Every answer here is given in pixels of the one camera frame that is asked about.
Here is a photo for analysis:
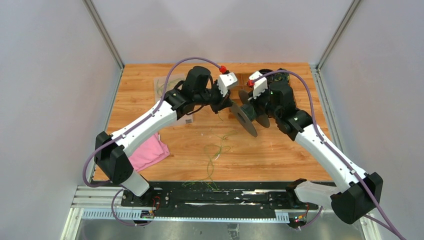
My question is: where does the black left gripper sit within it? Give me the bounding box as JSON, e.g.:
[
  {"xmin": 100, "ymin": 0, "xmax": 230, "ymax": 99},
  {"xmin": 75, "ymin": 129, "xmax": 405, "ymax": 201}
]
[{"xmin": 194, "ymin": 80, "xmax": 233, "ymax": 114}]

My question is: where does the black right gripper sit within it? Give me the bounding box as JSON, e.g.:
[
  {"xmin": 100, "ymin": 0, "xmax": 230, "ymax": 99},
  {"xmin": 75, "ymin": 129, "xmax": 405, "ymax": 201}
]
[{"xmin": 248, "ymin": 85, "xmax": 280, "ymax": 120}]

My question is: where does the green wire bundle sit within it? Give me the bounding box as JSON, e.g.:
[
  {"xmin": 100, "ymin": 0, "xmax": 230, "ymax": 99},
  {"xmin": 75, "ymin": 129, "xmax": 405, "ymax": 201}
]
[{"xmin": 181, "ymin": 105, "xmax": 258, "ymax": 191}]

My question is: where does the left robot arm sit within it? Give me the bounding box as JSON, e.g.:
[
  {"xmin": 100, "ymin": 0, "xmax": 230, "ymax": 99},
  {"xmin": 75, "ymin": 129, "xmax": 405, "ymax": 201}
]
[{"xmin": 93, "ymin": 66, "xmax": 238, "ymax": 207}]

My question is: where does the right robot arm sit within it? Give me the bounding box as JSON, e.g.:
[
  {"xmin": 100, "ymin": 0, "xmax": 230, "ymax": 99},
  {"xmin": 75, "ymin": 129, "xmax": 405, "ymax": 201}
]
[{"xmin": 238, "ymin": 81, "xmax": 384, "ymax": 225}]

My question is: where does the dark blue rolled tie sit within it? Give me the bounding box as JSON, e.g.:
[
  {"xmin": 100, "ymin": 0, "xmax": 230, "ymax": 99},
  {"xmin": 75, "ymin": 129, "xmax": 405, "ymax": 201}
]
[{"xmin": 259, "ymin": 68, "xmax": 274, "ymax": 81}]

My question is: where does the wooden compartment tray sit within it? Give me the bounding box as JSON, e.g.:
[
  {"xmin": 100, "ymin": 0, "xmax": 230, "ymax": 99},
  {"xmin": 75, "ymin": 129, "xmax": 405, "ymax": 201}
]
[{"xmin": 228, "ymin": 72, "xmax": 299, "ymax": 107}]

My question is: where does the green yellow rolled tie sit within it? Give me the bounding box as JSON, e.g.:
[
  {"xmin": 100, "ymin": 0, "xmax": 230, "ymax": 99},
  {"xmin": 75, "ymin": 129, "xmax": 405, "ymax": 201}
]
[{"xmin": 272, "ymin": 72, "xmax": 290, "ymax": 84}]

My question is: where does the clear plastic box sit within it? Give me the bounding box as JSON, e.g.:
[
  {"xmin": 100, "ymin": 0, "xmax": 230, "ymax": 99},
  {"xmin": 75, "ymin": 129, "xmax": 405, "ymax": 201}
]
[{"xmin": 153, "ymin": 73, "xmax": 194, "ymax": 127}]

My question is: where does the pink folded cloth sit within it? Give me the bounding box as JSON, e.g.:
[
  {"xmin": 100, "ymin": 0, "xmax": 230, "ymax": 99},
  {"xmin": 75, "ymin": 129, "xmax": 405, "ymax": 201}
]
[{"xmin": 129, "ymin": 133, "xmax": 170, "ymax": 172}]

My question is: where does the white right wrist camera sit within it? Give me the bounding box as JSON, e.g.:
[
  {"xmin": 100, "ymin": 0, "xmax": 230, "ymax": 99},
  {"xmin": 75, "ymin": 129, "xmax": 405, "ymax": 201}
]
[{"xmin": 246, "ymin": 71, "xmax": 268, "ymax": 99}]

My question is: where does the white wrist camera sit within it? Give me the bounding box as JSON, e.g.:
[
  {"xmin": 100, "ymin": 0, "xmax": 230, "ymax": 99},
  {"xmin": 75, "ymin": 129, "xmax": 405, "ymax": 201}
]
[
  {"xmin": 246, "ymin": 71, "xmax": 268, "ymax": 99},
  {"xmin": 217, "ymin": 65, "xmax": 238, "ymax": 97}
]

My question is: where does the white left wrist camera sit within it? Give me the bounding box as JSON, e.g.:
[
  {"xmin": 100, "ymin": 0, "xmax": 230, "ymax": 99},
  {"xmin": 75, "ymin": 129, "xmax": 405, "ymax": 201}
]
[{"xmin": 217, "ymin": 65, "xmax": 238, "ymax": 97}]

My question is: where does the green wire in box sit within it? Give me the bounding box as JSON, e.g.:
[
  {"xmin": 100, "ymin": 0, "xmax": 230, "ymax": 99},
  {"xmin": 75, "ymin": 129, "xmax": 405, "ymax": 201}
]
[{"xmin": 156, "ymin": 77, "xmax": 185, "ymax": 98}]

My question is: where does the aluminium frame post right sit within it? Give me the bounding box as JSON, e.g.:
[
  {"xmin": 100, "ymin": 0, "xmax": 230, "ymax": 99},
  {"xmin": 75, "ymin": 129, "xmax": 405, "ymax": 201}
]
[{"xmin": 310, "ymin": 0, "xmax": 362, "ymax": 149}]

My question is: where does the aluminium frame post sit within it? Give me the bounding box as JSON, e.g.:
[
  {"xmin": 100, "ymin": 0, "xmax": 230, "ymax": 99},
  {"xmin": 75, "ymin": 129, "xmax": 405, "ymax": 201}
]
[
  {"xmin": 310, "ymin": 0, "xmax": 362, "ymax": 149},
  {"xmin": 82, "ymin": 0, "xmax": 125, "ymax": 72}
]

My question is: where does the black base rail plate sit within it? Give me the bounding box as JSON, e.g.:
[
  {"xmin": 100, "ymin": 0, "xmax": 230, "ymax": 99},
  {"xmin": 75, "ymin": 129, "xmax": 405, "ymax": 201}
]
[{"xmin": 89, "ymin": 180, "xmax": 324, "ymax": 223}]

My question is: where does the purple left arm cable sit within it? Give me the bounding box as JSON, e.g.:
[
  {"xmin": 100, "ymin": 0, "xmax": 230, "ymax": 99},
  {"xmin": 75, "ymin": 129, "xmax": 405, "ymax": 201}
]
[{"xmin": 82, "ymin": 56, "xmax": 223, "ymax": 228}]

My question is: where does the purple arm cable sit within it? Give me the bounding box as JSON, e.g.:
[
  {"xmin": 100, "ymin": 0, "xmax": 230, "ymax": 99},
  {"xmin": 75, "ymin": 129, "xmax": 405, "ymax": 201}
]
[
  {"xmin": 82, "ymin": 56, "xmax": 223, "ymax": 228},
  {"xmin": 253, "ymin": 69, "xmax": 407, "ymax": 240}
]

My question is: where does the aluminium frame post left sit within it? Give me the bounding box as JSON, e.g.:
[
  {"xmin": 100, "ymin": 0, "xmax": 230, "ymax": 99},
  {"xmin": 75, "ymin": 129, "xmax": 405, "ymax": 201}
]
[{"xmin": 82, "ymin": 0, "xmax": 125, "ymax": 72}]

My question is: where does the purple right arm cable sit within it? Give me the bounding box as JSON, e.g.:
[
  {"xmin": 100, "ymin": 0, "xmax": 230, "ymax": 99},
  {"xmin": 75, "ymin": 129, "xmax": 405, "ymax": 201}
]
[{"xmin": 253, "ymin": 69, "xmax": 407, "ymax": 240}]

